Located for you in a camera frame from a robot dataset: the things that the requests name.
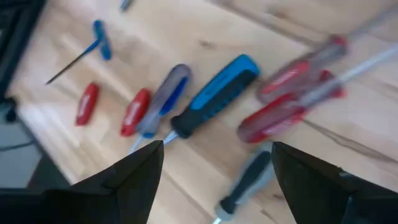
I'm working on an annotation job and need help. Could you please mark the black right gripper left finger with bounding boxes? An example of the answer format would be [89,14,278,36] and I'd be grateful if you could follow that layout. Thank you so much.
[0,139,165,224]

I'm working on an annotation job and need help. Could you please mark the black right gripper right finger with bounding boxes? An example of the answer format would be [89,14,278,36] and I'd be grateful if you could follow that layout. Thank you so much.
[271,141,398,224]

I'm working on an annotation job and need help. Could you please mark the grey black handled screwdriver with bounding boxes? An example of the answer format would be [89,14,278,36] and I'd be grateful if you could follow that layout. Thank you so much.
[212,148,275,224]

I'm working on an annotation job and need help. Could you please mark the red T-handle hex key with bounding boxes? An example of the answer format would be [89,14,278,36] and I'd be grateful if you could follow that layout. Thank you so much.
[75,82,101,127]
[120,88,152,138]

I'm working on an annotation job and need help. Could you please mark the clear blue handled screwdriver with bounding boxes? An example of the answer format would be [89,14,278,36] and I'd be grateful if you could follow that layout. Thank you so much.
[129,63,193,155]

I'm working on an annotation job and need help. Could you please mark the large blue black screwdriver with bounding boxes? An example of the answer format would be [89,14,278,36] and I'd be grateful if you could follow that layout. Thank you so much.
[163,54,261,146]

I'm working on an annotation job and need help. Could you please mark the blue T-handle hex key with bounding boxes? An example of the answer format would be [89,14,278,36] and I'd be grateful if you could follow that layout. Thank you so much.
[45,19,113,85]

